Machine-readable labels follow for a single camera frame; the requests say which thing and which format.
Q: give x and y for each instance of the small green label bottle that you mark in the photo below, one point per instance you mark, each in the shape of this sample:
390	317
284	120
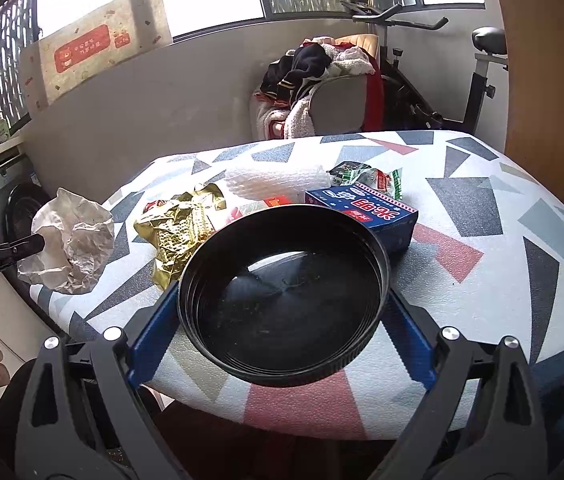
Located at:
4	131

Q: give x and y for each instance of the light green snack packet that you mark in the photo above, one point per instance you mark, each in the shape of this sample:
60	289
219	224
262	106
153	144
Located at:
382	180

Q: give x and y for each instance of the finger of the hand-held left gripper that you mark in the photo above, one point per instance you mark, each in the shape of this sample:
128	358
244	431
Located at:
21	246

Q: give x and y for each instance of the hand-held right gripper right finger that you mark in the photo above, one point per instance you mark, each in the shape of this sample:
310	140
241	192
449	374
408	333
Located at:
412	340

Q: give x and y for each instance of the wooden door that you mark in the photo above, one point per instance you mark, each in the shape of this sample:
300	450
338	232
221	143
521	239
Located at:
552	85

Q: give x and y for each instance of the white red fleece garment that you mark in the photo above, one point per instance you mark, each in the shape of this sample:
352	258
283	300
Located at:
302	117

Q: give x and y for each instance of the black garment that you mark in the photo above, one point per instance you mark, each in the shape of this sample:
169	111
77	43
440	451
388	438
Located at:
297	67

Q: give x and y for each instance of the geometric patterned table cover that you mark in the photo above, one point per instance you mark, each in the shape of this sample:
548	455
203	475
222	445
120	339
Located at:
487	270

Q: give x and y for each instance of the cardboard box with red print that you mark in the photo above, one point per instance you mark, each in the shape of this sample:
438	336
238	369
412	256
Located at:
91	45

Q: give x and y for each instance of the white foam fruit net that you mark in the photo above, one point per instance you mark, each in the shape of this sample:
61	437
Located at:
272	177

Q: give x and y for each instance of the black exercise bike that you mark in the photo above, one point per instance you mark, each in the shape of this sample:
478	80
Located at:
479	85

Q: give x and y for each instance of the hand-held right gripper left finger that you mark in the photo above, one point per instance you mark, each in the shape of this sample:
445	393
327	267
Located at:
154	327

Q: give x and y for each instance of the blue cardboard box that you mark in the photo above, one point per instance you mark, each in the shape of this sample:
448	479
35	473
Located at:
387	232

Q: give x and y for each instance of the beige chair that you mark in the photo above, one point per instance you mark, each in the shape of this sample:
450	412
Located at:
342	105

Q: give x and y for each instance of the gold foil wrapper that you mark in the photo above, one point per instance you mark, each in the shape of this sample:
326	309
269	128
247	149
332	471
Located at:
171	240

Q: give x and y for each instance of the white paper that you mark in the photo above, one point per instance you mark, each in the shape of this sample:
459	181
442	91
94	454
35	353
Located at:
76	240

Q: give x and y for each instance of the black round plastic lid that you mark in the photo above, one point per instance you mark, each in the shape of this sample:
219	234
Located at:
282	300

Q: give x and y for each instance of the white red packet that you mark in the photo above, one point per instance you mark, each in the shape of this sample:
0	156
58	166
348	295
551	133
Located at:
252	209

